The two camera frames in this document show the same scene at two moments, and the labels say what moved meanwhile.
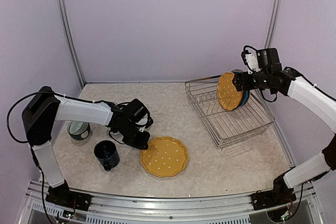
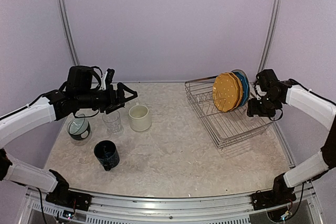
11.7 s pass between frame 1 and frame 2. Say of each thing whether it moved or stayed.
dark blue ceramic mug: stayed
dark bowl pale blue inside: stayed
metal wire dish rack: stayed
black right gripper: moved
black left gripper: moved
